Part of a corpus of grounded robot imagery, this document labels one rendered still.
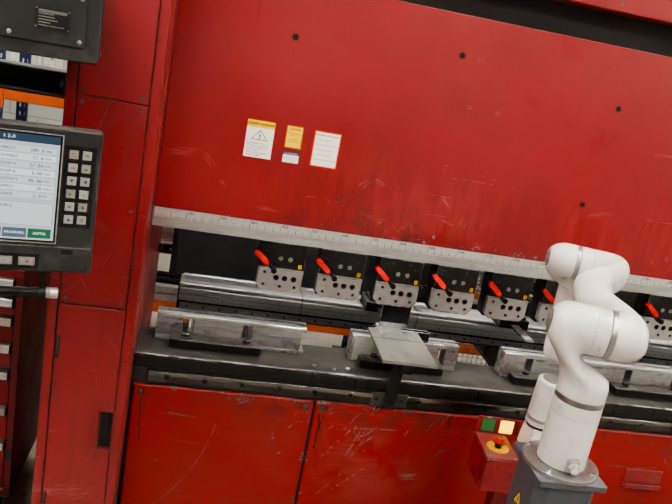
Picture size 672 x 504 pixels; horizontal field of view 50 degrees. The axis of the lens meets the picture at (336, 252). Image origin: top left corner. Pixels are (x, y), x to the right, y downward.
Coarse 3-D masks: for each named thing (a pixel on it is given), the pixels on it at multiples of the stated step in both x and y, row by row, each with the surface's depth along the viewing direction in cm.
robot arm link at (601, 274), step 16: (592, 256) 204; (608, 256) 204; (592, 272) 193; (608, 272) 195; (624, 272) 200; (576, 288) 191; (592, 288) 185; (608, 288) 186; (592, 304) 183; (608, 304) 180; (624, 304) 177; (624, 320) 169; (640, 320) 170; (624, 336) 167; (640, 336) 167; (608, 352) 169; (624, 352) 168; (640, 352) 168
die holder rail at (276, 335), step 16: (160, 320) 238; (176, 320) 239; (192, 320) 240; (208, 320) 240; (224, 320) 241; (240, 320) 243; (256, 320) 246; (272, 320) 248; (160, 336) 240; (224, 336) 243; (240, 336) 244; (256, 336) 245; (272, 336) 246; (288, 336) 246; (288, 352) 248
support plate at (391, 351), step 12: (372, 336) 243; (408, 336) 249; (384, 348) 235; (396, 348) 237; (408, 348) 238; (420, 348) 240; (384, 360) 226; (396, 360) 227; (408, 360) 229; (420, 360) 231; (432, 360) 232
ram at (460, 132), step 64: (192, 0) 210; (256, 0) 212; (320, 0) 214; (384, 0) 217; (192, 64) 215; (256, 64) 217; (320, 64) 220; (384, 64) 223; (448, 64) 225; (512, 64) 228; (576, 64) 231; (640, 64) 234; (192, 128) 220; (320, 128) 226; (384, 128) 228; (448, 128) 231; (512, 128) 234; (576, 128) 237; (640, 128) 240; (192, 192) 226; (256, 192) 229; (320, 192) 232; (384, 192) 235; (448, 192) 238; (512, 192) 241; (576, 192) 244; (640, 192) 247; (384, 256) 241; (512, 256) 248; (640, 256) 255
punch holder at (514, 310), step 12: (492, 276) 249; (504, 276) 249; (516, 276) 250; (504, 288) 251; (516, 288) 251; (528, 288) 252; (480, 300) 258; (492, 300) 251; (516, 300) 252; (480, 312) 256; (492, 312) 252; (504, 312) 253; (516, 312) 254
